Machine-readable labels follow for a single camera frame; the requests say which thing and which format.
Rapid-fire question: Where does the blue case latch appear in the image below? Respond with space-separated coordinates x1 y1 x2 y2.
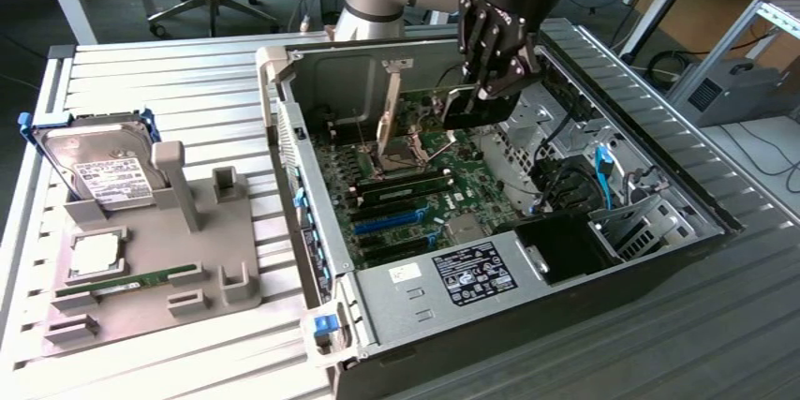
310 315 341 338

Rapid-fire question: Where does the metal socket cover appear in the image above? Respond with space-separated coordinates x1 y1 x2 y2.
405 127 463 163

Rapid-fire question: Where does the blue disk caddy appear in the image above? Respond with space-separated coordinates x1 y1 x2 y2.
17 108 162 202

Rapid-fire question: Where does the silver hard disk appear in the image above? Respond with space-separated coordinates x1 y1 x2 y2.
38 119 171 212

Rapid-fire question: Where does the silver slanted disk bay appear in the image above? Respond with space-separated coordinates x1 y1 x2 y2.
587 191 693 263

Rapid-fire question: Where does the black looped wire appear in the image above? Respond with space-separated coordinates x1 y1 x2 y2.
435 65 466 92

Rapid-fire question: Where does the CPU socket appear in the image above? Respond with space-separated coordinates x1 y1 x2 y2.
367 142 419 182

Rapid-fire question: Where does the black slanted pole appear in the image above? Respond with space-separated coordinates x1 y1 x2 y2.
622 0 715 64

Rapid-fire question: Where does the open black PC case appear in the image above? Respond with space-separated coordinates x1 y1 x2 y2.
255 28 746 400

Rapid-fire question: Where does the Nvidia graphics card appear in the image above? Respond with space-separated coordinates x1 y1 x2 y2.
377 58 522 158

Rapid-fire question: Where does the grey parts rack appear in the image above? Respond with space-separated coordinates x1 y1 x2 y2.
41 140 265 359

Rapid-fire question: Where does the black thick wire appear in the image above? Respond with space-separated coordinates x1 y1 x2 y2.
542 102 575 160

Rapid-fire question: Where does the silver power supply unit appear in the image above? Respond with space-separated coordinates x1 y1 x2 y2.
341 230 555 360

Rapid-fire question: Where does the dark RAM stick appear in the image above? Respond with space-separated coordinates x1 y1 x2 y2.
357 179 453 208

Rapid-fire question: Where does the blue SATA wire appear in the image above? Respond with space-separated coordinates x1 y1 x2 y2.
595 143 622 210

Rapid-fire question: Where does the thin metal locking lever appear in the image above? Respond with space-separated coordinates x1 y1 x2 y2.
351 108 371 157

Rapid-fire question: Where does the black RAM slot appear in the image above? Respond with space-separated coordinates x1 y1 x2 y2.
350 169 454 195

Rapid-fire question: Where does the aluminium profile frame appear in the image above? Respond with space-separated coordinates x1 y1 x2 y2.
663 0 800 104

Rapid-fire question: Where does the black long expansion slot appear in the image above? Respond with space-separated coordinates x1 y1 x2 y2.
361 233 434 255
349 200 433 223
365 244 438 266

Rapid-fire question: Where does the grey control box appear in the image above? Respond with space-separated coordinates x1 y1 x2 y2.
685 56 791 128

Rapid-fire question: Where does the green motherboard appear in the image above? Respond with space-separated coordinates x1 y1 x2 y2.
310 109 525 270

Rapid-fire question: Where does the black wire bundle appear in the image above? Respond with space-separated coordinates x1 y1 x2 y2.
530 158 606 214

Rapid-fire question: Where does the silver chipset heatsink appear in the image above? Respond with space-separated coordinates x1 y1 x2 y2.
447 214 494 243

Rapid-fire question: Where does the black coiled cable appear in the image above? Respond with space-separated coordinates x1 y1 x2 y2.
646 50 694 88

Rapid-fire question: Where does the silver CPU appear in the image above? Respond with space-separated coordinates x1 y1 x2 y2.
67 234 126 278

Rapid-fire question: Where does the black office chair base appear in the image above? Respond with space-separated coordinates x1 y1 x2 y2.
147 0 283 39

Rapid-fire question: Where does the black plastic air duct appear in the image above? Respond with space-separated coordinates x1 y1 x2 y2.
493 211 625 287

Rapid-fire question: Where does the silver disk bay cage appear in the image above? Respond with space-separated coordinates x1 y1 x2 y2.
485 37 633 171

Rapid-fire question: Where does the green RAM stick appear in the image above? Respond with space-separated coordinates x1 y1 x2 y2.
54 264 198 301

